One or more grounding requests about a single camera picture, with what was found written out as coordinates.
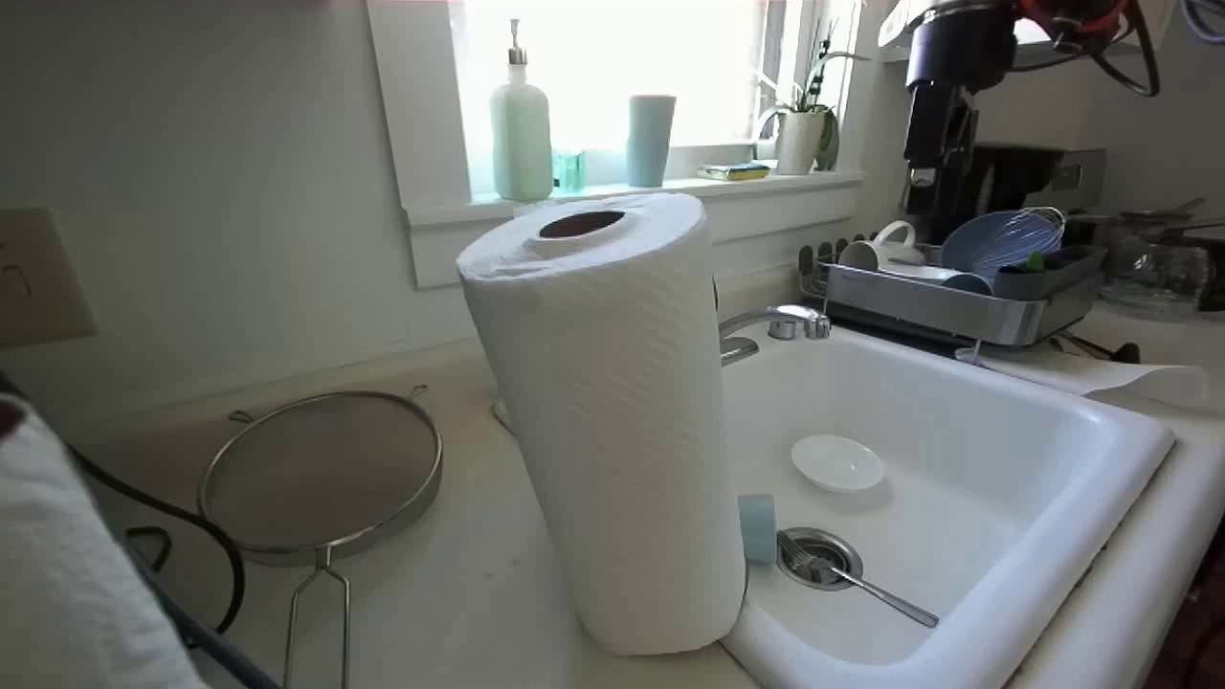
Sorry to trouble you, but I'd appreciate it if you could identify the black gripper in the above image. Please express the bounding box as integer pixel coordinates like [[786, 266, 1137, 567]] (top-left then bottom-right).
[[901, 89, 985, 201]]

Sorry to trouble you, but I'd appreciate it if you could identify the white paper towel roll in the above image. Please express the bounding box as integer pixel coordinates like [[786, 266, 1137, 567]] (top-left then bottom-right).
[[452, 189, 750, 659]]

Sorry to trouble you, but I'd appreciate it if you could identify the white textured towel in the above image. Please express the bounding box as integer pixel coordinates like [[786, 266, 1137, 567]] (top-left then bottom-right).
[[0, 396, 208, 689]]

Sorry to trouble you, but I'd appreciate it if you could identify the black coffee maker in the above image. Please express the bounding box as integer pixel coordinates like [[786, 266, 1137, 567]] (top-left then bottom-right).
[[968, 141, 1111, 244]]

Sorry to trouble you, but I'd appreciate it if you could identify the blue bowl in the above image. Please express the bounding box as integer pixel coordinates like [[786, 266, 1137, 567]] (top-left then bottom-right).
[[938, 209, 1069, 297]]

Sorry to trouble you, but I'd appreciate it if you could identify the white mug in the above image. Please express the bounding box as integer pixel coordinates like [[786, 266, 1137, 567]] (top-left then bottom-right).
[[840, 218, 929, 275]]

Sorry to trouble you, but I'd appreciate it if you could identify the potted plant in white pot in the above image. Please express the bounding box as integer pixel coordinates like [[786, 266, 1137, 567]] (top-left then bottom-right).
[[750, 36, 859, 179]]

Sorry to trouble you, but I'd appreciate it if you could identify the grey dish rack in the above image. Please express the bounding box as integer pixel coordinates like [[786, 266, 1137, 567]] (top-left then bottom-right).
[[818, 244, 1111, 352]]

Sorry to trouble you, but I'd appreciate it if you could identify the green sponge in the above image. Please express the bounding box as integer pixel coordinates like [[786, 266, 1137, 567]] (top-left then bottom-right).
[[699, 158, 777, 184]]

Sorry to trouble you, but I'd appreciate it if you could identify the chrome faucet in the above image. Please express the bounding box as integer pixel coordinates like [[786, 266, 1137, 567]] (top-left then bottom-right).
[[717, 302, 833, 371]]

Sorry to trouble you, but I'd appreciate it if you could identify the clear glass jar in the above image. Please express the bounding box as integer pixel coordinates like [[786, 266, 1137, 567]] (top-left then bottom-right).
[[1104, 226, 1211, 318]]

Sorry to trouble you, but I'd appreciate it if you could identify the light blue cup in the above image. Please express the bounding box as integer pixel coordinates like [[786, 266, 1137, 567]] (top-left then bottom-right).
[[625, 91, 681, 193]]

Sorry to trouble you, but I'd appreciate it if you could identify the small white dish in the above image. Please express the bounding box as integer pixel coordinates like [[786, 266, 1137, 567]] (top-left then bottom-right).
[[790, 432, 893, 498]]

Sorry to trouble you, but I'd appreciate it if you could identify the white ceramic sink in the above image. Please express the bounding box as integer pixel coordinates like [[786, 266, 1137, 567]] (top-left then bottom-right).
[[718, 318, 1178, 689]]

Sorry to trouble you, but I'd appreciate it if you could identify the small teal glass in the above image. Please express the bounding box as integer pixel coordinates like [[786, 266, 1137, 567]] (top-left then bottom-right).
[[551, 145, 588, 201]]

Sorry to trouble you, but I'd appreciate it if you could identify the pale green soap dispenser bottle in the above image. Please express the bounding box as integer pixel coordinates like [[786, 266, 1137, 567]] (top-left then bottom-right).
[[491, 15, 559, 209]]

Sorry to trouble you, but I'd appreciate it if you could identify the metal sink drain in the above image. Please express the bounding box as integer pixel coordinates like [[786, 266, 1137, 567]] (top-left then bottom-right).
[[773, 526, 869, 594]]

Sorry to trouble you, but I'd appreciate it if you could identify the teal plastic cup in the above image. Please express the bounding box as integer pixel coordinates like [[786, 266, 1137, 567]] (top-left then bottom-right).
[[735, 491, 782, 572]]

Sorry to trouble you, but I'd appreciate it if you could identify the metal spoon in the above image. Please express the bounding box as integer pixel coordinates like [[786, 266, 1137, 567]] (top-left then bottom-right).
[[804, 545, 942, 631]]

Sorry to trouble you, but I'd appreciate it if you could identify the metal mesh strainer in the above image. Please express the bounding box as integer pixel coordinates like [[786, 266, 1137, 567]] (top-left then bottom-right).
[[196, 382, 449, 689]]

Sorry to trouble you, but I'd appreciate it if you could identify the robot cable bundle, red strap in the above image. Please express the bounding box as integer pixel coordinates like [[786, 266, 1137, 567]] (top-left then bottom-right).
[[1011, 0, 1162, 100]]

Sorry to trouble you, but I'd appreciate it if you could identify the black power cable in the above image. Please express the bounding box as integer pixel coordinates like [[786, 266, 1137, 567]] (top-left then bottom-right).
[[70, 445, 283, 689]]

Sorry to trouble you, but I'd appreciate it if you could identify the beige wall outlet plate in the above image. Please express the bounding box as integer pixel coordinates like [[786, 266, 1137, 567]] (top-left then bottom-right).
[[0, 209, 99, 352]]

